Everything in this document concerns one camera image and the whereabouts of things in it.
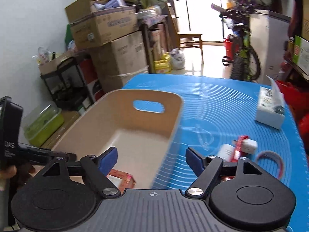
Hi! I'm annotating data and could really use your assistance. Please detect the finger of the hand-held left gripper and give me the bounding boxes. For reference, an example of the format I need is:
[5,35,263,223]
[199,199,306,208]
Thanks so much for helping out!
[17,143,77,165]

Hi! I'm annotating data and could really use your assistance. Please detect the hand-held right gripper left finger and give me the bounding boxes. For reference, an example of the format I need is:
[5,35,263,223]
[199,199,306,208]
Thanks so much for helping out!
[36,147,121,197]

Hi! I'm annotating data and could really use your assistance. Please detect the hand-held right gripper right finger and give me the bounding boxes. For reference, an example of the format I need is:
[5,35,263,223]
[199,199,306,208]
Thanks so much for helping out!
[185,147,263,197]

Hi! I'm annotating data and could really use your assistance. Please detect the red patterned packet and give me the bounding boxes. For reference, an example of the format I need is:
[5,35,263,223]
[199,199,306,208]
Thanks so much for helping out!
[106,169,136,191]

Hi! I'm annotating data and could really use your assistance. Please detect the beige plastic storage bin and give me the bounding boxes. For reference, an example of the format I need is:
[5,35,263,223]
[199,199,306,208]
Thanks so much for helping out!
[51,89,183,190]

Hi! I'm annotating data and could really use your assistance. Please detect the red toy pliers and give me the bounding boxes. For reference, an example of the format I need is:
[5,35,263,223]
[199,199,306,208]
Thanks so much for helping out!
[231,135,249,162]

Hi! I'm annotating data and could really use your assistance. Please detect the clear tape roll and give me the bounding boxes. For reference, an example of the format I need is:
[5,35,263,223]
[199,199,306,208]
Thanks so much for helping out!
[256,150,285,181]

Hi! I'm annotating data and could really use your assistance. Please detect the person's left hand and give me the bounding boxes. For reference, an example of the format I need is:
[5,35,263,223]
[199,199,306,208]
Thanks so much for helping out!
[0,166,18,190]

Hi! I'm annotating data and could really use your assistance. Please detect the green container with clear lid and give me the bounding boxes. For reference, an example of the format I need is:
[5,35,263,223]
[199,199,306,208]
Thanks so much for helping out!
[23,103,65,147]

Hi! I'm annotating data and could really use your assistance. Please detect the small white bottle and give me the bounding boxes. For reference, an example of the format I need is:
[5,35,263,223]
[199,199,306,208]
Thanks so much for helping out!
[217,144,235,161]

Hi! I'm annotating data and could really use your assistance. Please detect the taped cardboard box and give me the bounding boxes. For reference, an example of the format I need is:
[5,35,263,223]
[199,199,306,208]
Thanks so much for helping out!
[41,110,81,150]

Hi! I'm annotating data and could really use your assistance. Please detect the white power adapter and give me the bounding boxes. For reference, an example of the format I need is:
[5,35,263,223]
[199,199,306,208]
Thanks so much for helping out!
[241,139,258,154]

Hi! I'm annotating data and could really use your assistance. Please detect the blue silicone mat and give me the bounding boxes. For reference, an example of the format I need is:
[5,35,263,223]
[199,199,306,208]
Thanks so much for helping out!
[122,74,307,232]

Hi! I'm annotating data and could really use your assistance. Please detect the black utility cart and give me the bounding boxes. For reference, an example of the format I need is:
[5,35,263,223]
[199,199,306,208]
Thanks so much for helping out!
[40,57,95,111]

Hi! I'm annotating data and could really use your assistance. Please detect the cardboard box with bottles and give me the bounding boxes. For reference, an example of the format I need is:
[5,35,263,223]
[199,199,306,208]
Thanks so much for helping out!
[38,51,78,76]

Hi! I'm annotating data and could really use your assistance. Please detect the red and white appliance box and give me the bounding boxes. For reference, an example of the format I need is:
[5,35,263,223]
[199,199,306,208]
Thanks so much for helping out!
[79,58,106,102]

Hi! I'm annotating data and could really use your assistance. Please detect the wrapped cardboard box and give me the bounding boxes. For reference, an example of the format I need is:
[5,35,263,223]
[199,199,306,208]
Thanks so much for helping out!
[99,66,149,94]

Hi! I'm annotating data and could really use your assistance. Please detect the white tissue box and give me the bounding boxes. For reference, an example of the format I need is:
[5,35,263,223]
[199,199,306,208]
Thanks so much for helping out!
[255,75,286,129]

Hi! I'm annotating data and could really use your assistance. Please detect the yellow plastic jug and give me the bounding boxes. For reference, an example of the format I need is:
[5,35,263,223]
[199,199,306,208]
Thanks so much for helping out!
[154,53,172,74]

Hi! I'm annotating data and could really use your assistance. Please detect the white plastic bag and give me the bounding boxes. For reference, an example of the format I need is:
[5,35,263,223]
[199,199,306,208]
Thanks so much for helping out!
[170,48,186,71]

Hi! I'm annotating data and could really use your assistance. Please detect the large printed cardboard box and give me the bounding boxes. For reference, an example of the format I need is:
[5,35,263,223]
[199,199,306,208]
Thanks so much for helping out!
[90,30,148,76]

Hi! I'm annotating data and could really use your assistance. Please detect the green bag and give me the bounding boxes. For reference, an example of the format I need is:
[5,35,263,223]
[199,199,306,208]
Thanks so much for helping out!
[65,24,76,52]

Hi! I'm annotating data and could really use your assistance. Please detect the green and black bicycle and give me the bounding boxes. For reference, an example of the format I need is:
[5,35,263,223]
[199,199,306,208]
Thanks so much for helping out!
[211,3,262,82]

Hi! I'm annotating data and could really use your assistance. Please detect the red plastic bag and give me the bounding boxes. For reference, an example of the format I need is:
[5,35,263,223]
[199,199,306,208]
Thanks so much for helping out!
[275,80,309,155]

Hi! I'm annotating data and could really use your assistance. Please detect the red bucket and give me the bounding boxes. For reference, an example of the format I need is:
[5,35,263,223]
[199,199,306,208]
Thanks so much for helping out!
[223,35,238,59]

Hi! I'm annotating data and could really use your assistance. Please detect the wooden chair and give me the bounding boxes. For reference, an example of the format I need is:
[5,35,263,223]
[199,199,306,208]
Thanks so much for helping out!
[179,33,205,65]

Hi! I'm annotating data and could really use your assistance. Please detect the dark storage shelf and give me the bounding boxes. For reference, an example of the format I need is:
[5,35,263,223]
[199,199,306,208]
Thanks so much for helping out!
[141,14,180,73]

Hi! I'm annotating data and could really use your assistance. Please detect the open cardboard box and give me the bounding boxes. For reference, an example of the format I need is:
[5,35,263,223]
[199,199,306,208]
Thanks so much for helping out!
[65,0,139,49]

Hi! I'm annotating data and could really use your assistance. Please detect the white chest freezer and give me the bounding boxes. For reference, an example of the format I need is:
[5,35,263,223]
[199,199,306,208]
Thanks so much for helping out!
[249,8,291,83]

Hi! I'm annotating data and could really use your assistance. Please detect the green printed box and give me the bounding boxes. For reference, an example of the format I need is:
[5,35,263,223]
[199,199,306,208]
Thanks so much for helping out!
[293,35,309,65]

